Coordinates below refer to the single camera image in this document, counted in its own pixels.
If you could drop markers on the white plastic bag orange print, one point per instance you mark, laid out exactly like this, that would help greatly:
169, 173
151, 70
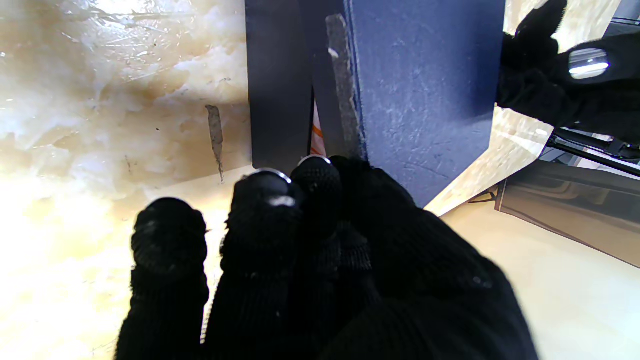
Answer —
318, 135

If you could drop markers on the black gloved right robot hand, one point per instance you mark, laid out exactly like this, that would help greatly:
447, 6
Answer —
350, 280

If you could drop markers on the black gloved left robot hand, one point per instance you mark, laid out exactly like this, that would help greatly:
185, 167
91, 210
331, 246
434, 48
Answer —
565, 75

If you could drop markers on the black gift box lid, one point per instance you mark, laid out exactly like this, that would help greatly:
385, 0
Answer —
425, 95

